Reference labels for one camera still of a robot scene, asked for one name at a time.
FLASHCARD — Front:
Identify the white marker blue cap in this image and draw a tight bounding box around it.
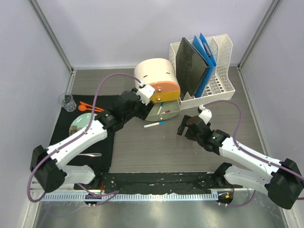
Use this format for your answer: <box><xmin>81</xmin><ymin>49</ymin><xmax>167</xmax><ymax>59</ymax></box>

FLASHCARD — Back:
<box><xmin>143</xmin><ymin>121</ymin><xmax>165</xmax><ymax>128</ymax></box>

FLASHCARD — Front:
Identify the cream round drawer cabinet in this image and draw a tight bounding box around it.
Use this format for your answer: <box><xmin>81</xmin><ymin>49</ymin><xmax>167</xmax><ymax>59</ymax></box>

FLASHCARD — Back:
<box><xmin>133</xmin><ymin>58</ymin><xmax>181</xmax><ymax>122</ymax></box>

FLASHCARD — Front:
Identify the cream perforated file organizer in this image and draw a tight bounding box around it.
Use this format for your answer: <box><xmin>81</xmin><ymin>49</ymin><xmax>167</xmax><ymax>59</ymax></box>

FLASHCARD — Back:
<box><xmin>169</xmin><ymin>34</ymin><xmax>235</xmax><ymax>110</ymax></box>

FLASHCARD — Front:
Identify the blue plastic folder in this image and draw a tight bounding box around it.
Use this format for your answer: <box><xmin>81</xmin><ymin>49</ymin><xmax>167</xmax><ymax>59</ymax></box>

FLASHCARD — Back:
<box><xmin>192</xmin><ymin>33</ymin><xmax>217</xmax><ymax>98</ymax></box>

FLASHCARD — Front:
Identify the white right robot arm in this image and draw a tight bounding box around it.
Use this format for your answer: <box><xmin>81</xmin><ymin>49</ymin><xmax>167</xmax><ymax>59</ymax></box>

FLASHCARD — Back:
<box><xmin>177</xmin><ymin>115</ymin><xmax>304</xmax><ymax>209</ymax></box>

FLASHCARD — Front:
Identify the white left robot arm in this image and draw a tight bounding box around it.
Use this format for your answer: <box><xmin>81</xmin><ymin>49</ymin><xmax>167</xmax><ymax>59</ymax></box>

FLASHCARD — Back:
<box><xmin>30</xmin><ymin>88</ymin><xmax>154</xmax><ymax>193</ymax></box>

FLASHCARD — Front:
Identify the orange plastic spoon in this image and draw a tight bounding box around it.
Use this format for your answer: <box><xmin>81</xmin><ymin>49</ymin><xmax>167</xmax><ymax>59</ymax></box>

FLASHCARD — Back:
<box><xmin>78</xmin><ymin>104</ymin><xmax>92</xmax><ymax>112</ymax></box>

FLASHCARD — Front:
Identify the pale green plate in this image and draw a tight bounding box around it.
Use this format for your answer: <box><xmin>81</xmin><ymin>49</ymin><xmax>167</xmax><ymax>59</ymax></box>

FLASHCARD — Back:
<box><xmin>68</xmin><ymin>113</ymin><xmax>91</xmax><ymax>136</ymax></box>

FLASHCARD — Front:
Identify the black cloth mat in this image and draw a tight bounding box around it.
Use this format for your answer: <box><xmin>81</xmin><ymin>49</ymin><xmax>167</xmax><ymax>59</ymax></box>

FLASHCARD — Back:
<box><xmin>47</xmin><ymin>95</ymin><xmax>121</xmax><ymax>173</ymax></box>

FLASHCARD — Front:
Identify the metal spoon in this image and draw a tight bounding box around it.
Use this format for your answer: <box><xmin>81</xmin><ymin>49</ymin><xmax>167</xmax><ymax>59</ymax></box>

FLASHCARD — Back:
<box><xmin>78</xmin><ymin>153</ymin><xmax>102</xmax><ymax>157</ymax></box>

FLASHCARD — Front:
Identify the clear glass cup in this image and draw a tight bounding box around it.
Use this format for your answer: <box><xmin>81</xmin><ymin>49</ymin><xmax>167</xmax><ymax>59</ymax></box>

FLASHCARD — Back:
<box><xmin>57</xmin><ymin>93</ymin><xmax>76</xmax><ymax>112</ymax></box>

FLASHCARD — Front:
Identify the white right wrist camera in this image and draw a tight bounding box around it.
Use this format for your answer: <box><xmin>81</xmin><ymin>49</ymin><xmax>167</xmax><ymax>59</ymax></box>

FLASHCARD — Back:
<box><xmin>198</xmin><ymin>105</ymin><xmax>212</xmax><ymax>124</ymax></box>

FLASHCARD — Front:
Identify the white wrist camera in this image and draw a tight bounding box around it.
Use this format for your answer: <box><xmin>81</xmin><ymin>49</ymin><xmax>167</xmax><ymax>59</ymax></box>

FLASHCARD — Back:
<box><xmin>198</xmin><ymin>105</ymin><xmax>212</xmax><ymax>124</ymax></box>
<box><xmin>136</xmin><ymin>85</ymin><xmax>155</xmax><ymax>105</ymax></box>

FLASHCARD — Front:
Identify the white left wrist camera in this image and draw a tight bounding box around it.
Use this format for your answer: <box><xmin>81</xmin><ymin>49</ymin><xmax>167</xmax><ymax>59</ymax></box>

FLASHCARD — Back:
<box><xmin>136</xmin><ymin>85</ymin><xmax>155</xmax><ymax>105</ymax></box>

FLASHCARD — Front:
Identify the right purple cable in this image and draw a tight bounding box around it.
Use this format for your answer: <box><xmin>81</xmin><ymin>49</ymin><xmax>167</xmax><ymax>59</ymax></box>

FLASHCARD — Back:
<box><xmin>203</xmin><ymin>99</ymin><xmax>304</xmax><ymax>207</ymax></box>

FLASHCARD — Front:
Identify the black mounting rail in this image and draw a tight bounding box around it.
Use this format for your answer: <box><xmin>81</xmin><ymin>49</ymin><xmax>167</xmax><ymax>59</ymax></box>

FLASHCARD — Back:
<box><xmin>84</xmin><ymin>172</ymin><xmax>242</xmax><ymax>195</ymax></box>

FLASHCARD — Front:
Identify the white slotted cable duct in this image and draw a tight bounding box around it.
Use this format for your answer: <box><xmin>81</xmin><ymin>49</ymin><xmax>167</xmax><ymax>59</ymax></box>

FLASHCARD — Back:
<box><xmin>41</xmin><ymin>192</ymin><xmax>218</xmax><ymax>202</ymax></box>

